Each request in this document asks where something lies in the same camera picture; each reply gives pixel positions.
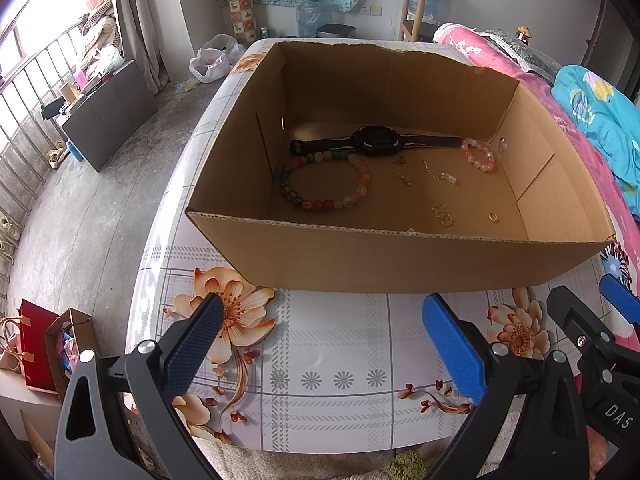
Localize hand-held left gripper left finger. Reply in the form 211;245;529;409
54;292;226;480

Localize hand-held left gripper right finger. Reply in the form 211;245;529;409
422;294;591;480

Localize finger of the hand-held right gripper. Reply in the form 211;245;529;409
600;274;640;313
546;285;640;386

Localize brown cardboard box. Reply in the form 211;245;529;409
185;37;617;295

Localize multicolour glass bead bracelet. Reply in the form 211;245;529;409
274;149;372;212

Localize pink orange bead bracelet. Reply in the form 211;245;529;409
461;138;496;173

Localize black smartwatch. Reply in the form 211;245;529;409
290;125;463;157

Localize person's right hand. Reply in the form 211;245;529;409
589;430;608;480

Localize brown paper bag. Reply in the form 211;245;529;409
44;307;96;401

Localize red paper bag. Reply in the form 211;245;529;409
19;299;62;393

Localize beige paper bag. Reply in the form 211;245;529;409
0;316;23;373

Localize beige sandals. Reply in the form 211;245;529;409
46;141;69;169

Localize dark grey board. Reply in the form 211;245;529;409
59;59;157;173

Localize grey lace cloth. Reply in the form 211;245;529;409
480;30;566;86

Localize metal window railing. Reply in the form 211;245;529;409
0;20;126;281

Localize white plastic bag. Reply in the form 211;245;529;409
189;33;247;83

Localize pink floral blanket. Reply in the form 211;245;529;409
432;22;640;341

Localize grey curtain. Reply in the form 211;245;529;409
109;0;173;93

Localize grey round bin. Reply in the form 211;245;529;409
316;24;357;39

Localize orange patterned tall roll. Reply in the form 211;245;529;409
222;0;257;43

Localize wooden chair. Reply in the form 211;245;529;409
396;0;443;42

